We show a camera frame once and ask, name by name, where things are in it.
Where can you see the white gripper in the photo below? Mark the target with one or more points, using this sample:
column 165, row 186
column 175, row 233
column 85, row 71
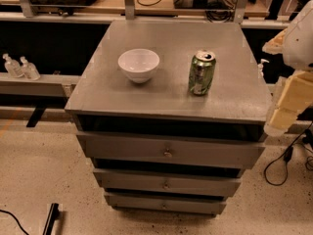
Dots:
column 299, row 44

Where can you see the grey drawer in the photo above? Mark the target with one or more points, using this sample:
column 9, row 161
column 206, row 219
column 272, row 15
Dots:
column 166, row 182
column 166, row 204
column 170, row 150

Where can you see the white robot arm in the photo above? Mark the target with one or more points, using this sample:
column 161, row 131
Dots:
column 298, row 41

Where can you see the grey drawer cabinet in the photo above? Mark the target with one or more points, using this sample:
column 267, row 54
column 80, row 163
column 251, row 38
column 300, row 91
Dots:
column 234, row 108

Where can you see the grey top drawer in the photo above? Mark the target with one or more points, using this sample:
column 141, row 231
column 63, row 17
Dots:
column 170, row 150

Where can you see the grey bottom drawer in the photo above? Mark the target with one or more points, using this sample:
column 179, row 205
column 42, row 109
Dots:
column 166, row 204

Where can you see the white pump bottle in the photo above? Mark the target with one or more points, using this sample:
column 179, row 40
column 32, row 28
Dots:
column 261, row 65

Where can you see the green soda can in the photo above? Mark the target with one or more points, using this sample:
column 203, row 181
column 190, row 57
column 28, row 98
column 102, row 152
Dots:
column 201, row 72

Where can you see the black box on shelf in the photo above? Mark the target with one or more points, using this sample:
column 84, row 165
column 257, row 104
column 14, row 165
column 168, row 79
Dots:
column 190, row 4

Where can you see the white ceramic bowl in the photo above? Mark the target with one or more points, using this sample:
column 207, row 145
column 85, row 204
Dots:
column 139, row 65

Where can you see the clear bottle far left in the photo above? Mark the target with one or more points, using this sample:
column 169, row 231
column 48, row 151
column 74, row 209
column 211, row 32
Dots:
column 12, row 66

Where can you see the black floor stand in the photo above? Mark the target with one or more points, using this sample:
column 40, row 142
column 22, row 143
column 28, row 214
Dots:
column 53, row 215

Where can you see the coiled black cables shelf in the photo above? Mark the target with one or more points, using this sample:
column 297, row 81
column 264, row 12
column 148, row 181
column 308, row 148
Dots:
column 219, row 11

